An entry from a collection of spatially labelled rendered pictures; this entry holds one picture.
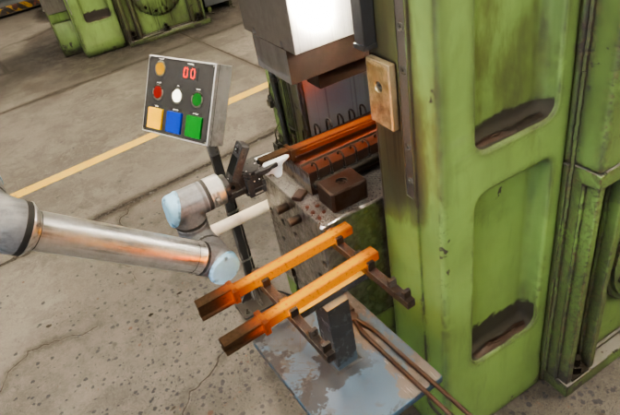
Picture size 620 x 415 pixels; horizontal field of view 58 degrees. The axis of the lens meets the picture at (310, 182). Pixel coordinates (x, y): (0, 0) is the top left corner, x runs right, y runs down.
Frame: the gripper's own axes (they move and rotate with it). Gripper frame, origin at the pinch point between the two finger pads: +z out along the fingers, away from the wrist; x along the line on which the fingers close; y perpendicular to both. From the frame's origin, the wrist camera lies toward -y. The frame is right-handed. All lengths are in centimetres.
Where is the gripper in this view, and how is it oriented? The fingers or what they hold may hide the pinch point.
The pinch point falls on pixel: (282, 153)
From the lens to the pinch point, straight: 162.1
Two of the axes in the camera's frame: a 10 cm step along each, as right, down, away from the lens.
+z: 8.5, -4.0, 3.4
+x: 5.0, 4.2, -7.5
